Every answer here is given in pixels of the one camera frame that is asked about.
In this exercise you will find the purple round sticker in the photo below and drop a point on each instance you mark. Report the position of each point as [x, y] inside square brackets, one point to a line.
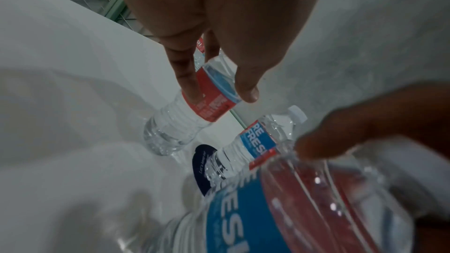
[200, 163]

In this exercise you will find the person's right hand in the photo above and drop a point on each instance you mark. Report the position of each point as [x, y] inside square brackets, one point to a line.
[386, 115]

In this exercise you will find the white table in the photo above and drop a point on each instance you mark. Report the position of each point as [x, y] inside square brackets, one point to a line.
[70, 107]

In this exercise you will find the person's left hand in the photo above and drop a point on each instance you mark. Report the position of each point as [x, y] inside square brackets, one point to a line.
[228, 10]

